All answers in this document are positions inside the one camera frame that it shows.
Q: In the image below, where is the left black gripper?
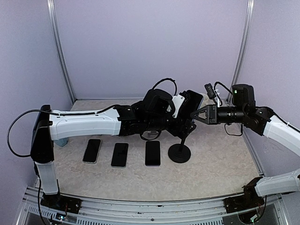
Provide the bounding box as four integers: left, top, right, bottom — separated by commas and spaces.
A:
147, 112, 197, 139

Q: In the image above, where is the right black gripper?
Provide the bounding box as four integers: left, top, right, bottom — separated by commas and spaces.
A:
191, 104, 247, 124

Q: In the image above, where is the blue phone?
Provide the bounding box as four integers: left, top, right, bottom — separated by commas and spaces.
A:
180, 90, 203, 118

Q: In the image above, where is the black tripod stand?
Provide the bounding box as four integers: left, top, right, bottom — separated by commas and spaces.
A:
168, 139, 191, 164

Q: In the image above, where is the black phone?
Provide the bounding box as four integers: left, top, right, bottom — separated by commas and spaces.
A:
145, 141, 161, 166
111, 143, 129, 168

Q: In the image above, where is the white phone stand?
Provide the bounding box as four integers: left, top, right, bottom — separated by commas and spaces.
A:
148, 131, 159, 135

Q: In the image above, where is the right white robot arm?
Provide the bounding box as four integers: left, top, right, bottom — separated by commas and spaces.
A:
190, 84, 300, 212

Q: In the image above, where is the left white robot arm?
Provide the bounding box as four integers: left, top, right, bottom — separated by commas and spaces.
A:
30, 89, 203, 209

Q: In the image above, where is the cream ceramic mug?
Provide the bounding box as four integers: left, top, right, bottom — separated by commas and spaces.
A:
201, 93, 209, 102

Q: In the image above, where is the light blue mug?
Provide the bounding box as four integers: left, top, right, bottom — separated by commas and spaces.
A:
54, 138, 68, 148

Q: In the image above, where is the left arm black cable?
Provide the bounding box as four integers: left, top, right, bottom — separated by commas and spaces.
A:
151, 77, 178, 96

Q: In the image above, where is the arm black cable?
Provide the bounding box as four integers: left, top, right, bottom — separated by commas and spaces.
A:
151, 77, 178, 96
7, 109, 118, 158

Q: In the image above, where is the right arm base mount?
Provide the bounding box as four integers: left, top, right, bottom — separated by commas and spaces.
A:
224, 195, 265, 213

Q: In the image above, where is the right aluminium frame post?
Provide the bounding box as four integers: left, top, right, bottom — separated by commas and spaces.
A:
231, 0, 255, 86

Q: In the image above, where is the aluminium frame post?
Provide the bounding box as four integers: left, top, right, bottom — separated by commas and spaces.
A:
47, 0, 77, 104
231, 0, 255, 86

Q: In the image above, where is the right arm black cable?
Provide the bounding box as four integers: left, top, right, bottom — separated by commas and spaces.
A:
7, 109, 118, 158

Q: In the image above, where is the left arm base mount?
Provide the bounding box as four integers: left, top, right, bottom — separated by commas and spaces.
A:
40, 194, 82, 214

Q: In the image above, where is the front aluminium rail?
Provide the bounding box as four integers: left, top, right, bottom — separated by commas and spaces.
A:
16, 185, 290, 225

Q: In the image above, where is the left aluminium frame post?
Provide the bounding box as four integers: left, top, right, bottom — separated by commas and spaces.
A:
47, 0, 77, 104

